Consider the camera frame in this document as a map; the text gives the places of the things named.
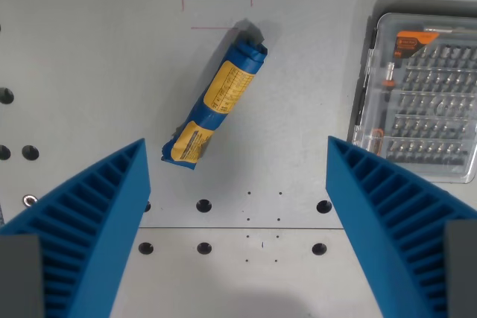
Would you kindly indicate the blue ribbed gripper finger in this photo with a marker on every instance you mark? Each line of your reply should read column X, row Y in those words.
column 387, row 221
column 93, row 228

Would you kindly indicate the blue bag with yellow labels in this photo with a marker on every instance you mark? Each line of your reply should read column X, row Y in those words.
column 217, row 99

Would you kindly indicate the silver screw in table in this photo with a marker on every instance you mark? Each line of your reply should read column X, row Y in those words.
column 28, row 200

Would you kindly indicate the clear screwdriver bit set case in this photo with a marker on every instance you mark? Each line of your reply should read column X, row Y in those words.
column 417, row 98

